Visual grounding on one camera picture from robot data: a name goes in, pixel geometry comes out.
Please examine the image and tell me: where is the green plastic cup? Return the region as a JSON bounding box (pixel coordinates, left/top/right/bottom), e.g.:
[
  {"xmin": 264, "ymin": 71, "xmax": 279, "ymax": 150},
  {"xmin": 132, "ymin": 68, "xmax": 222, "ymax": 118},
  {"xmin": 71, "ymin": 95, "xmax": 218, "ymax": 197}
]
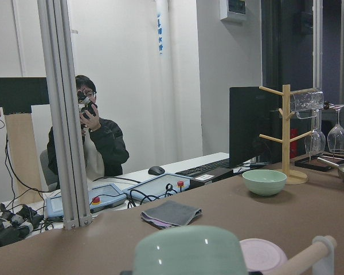
[{"xmin": 132, "ymin": 226, "xmax": 248, "ymax": 274}]

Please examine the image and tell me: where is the pink plastic cup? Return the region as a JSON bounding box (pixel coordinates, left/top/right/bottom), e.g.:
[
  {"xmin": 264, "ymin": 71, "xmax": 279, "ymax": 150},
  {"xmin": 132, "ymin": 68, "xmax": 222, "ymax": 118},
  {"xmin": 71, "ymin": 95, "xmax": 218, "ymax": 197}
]
[{"xmin": 240, "ymin": 238, "xmax": 288, "ymax": 274}]

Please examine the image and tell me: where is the black computer mouse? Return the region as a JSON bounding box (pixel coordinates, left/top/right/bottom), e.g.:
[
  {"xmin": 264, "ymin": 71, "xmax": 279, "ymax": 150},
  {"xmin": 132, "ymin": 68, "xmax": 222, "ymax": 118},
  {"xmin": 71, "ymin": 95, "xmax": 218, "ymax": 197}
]
[{"xmin": 148, "ymin": 166, "xmax": 165, "ymax": 176}]

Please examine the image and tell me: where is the black keyboard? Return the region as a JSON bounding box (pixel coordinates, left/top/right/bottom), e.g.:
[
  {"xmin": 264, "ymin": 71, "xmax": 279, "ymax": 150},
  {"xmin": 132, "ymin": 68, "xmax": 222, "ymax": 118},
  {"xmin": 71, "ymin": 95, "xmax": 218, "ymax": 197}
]
[{"xmin": 175, "ymin": 158, "xmax": 229, "ymax": 178}]

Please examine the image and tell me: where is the blue teach pendant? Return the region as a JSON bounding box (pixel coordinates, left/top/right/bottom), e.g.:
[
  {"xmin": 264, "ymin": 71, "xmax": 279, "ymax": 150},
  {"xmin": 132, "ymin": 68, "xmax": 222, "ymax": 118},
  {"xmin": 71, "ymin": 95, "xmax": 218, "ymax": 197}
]
[
  {"xmin": 45, "ymin": 183, "xmax": 127, "ymax": 221},
  {"xmin": 123, "ymin": 173, "xmax": 191, "ymax": 201}
]

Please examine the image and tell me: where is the seated person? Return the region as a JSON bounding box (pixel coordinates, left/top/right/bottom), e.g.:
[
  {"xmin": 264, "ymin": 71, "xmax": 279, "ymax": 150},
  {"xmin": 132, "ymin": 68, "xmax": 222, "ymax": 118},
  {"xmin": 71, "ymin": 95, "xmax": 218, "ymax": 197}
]
[{"xmin": 47, "ymin": 75, "xmax": 129, "ymax": 180}]

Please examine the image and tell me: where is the grey folded cloth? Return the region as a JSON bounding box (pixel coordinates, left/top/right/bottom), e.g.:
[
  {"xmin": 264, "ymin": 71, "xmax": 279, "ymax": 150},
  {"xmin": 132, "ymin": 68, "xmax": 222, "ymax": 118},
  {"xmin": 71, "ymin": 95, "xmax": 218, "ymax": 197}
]
[{"xmin": 140, "ymin": 201, "xmax": 202, "ymax": 229}]

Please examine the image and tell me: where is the black monitor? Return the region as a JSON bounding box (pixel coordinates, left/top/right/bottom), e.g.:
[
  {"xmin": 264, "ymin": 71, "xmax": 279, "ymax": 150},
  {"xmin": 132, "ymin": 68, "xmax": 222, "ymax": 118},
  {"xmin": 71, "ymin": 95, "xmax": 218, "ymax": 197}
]
[{"xmin": 229, "ymin": 87, "xmax": 282, "ymax": 168}]

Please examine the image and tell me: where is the green bowl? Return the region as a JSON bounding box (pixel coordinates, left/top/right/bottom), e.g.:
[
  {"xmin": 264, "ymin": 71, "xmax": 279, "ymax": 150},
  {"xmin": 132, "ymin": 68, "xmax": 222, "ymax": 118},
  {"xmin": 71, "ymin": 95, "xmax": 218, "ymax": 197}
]
[{"xmin": 242, "ymin": 170, "xmax": 287, "ymax": 197}]

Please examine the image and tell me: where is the wooden mug tree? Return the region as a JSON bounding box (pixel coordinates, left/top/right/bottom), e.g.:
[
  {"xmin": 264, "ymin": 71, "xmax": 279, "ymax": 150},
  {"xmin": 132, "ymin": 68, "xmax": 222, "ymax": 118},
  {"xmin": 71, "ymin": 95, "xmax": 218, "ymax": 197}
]
[{"xmin": 259, "ymin": 84, "xmax": 312, "ymax": 185}]

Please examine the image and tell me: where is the glass mug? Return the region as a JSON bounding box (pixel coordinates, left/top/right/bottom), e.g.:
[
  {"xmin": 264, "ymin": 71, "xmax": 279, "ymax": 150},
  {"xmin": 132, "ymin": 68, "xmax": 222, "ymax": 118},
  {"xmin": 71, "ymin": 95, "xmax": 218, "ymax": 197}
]
[{"xmin": 290, "ymin": 88, "xmax": 324, "ymax": 117}]

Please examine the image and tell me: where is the wine glass rack tray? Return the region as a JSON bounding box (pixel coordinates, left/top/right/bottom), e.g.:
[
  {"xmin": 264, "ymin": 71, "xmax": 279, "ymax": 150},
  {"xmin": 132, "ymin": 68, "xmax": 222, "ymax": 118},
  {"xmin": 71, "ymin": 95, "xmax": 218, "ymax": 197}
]
[{"xmin": 294, "ymin": 153, "xmax": 344, "ymax": 172}]

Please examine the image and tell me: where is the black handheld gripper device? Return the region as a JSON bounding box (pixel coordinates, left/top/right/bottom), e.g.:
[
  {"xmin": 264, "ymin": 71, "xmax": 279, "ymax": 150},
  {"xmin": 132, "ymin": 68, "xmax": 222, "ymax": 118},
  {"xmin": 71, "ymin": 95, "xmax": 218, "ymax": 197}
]
[{"xmin": 0, "ymin": 203, "xmax": 44, "ymax": 247}]

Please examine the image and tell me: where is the aluminium frame post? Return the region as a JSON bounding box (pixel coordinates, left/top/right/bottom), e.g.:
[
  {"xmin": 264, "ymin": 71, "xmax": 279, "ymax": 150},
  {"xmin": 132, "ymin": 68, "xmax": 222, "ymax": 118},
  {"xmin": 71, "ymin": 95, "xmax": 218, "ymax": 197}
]
[{"xmin": 37, "ymin": 1, "xmax": 92, "ymax": 230}]

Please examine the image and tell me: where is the white wire cup holder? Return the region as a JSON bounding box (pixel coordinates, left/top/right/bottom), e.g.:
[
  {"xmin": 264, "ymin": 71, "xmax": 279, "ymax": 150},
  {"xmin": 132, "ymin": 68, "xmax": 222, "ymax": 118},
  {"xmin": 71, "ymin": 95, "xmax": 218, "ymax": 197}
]
[{"xmin": 269, "ymin": 235, "xmax": 337, "ymax": 274}]

